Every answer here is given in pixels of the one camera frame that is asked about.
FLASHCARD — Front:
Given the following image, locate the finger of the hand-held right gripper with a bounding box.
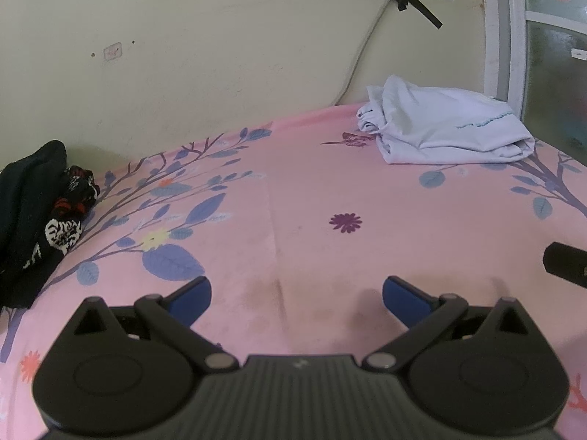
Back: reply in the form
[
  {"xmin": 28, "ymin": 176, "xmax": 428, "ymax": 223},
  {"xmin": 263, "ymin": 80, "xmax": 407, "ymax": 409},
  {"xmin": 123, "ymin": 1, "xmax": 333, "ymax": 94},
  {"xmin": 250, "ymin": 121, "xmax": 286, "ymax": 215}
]
[{"xmin": 542, "ymin": 242, "xmax": 587, "ymax": 290}]

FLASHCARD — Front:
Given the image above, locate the pile of black clothes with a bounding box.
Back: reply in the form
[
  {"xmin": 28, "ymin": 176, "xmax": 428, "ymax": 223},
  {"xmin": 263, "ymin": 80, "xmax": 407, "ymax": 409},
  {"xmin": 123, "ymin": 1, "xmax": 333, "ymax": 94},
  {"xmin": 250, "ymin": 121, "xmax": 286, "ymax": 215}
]
[{"xmin": 0, "ymin": 140, "xmax": 76, "ymax": 310}]

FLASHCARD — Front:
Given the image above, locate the pink floral bedsheet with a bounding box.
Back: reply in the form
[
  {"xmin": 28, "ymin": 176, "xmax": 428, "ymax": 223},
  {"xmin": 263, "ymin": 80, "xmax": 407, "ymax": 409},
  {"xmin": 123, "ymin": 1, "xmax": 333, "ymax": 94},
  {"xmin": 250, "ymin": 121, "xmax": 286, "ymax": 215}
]
[{"xmin": 0, "ymin": 101, "xmax": 587, "ymax": 440}]

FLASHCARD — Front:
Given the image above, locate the white garment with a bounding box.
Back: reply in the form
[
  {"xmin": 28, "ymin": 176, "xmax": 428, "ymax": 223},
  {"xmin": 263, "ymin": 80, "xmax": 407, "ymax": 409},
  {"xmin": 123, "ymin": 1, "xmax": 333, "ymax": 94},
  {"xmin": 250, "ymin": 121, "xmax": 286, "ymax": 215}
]
[{"xmin": 357, "ymin": 74, "xmax": 536, "ymax": 166}]

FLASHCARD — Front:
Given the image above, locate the white wall cable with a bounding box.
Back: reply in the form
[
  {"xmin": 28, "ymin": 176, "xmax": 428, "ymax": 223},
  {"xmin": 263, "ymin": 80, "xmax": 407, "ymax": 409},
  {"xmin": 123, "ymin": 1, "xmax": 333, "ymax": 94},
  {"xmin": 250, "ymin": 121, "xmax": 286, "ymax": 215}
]
[{"xmin": 335, "ymin": 0, "xmax": 395, "ymax": 107}]

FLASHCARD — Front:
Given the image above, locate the black red white patterned cloth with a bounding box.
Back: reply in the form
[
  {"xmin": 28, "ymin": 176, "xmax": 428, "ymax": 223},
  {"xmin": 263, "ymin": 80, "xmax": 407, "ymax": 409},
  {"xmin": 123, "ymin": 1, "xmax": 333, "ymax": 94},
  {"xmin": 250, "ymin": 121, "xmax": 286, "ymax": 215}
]
[{"xmin": 46, "ymin": 166, "xmax": 102, "ymax": 255}]

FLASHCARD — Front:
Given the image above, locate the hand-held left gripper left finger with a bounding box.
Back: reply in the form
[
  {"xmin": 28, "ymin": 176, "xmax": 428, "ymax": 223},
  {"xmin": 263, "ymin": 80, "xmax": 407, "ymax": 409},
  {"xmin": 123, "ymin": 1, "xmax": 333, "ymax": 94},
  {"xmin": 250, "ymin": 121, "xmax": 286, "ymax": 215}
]
[{"xmin": 73, "ymin": 276, "xmax": 239, "ymax": 373}]

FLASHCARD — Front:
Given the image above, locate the white window frame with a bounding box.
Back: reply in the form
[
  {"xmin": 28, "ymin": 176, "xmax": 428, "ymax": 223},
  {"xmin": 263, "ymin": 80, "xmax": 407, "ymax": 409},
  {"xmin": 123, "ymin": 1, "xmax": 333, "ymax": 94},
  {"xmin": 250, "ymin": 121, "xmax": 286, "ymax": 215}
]
[{"xmin": 477, "ymin": 0, "xmax": 587, "ymax": 166}]

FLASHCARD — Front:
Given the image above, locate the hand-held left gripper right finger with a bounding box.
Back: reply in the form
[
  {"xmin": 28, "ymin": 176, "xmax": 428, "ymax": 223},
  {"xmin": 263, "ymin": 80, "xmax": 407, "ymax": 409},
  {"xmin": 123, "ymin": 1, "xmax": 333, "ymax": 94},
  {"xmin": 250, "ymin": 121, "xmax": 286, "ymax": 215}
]
[{"xmin": 364, "ymin": 276, "xmax": 531, "ymax": 373}]

